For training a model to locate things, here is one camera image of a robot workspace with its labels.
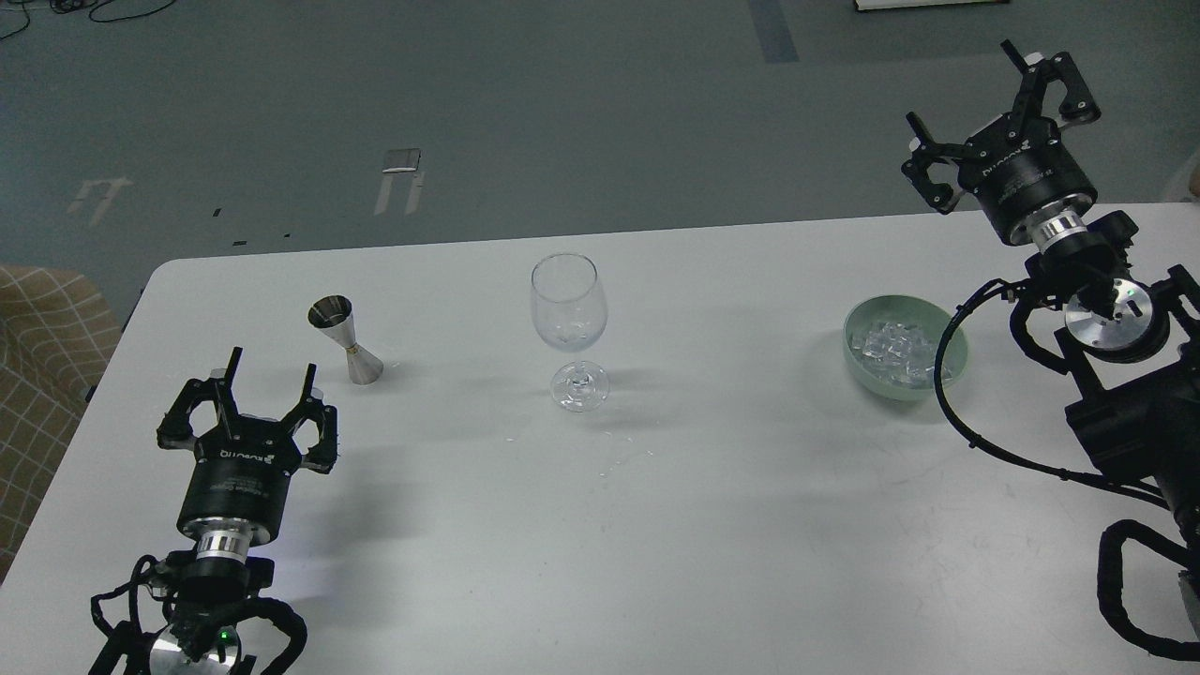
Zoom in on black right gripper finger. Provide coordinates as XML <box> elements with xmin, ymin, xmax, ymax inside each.
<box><xmin>1001</xmin><ymin>38</ymin><xmax>1102</xmax><ymax>142</ymax></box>
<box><xmin>901</xmin><ymin>112</ymin><xmax>976</xmax><ymax>217</ymax></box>

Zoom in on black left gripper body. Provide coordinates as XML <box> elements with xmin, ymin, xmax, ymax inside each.
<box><xmin>176</xmin><ymin>416</ymin><xmax>304</xmax><ymax>546</ymax></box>

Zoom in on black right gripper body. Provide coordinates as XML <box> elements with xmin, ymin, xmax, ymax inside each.
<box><xmin>956</xmin><ymin>118</ymin><xmax>1098</xmax><ymax>247</ymax></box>

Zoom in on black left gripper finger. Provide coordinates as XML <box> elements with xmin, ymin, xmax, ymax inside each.
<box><xmin>280</xmin><ymin>364</ymin><xmax>338</xmax><ymax>474</ymax></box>
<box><xmin>156</xmin><ymin>346</ymin><xmax>244</xmax><ymax>450</ymax></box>

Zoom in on steel double jigger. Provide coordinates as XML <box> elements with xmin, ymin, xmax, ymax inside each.
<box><xmin>306</xmin><ymin>294</ymin><xmax>384</xmax><ymax>386</ymax></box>

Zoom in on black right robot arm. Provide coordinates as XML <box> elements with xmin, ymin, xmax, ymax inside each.
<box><xmin>902</xmin><ymin>41</ymin><xmax>1199</xmax><ymax>662</ymax></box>

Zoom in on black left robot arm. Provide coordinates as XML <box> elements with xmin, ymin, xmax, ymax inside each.
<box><xmin>90</xmin><ymin>350</ymin><xmax>338</xmax><ymax>674</ymax></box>

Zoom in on clear ice cubes pile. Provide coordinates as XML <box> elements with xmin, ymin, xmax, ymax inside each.
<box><xmin>848</xmin><ymin>321</ymin><xmax>938</xmax><ymax>390</ymax></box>

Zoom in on clear wine glass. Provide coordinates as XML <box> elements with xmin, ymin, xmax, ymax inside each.
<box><xmin>529</xmin><ymin>252</ymin><xmax>608</xmax><ymax>412</ymax></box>

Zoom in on green bowl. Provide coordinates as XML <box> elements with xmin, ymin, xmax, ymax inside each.
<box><xmin>841</xmin><ymin>294</ymin><xmax>950</xmax><ymax>404</ymax></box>

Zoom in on beige checked chair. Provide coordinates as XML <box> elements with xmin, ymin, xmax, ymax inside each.
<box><xmin>1</xmin><ymin>264</ymin><xmax>122</xmax><ymax>577</ymax></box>

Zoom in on metal floor plate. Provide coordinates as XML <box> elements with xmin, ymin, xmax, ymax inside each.
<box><xmin>382</xmin><ymin>148</ymin><xmax>424</xmax><ymax>174</ymax></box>

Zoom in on black floor cables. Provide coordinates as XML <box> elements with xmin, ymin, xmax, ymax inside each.
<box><xmin>0</xmin><ymin>0</ymin><xmax>179</xmax><ymax>38</ymax></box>

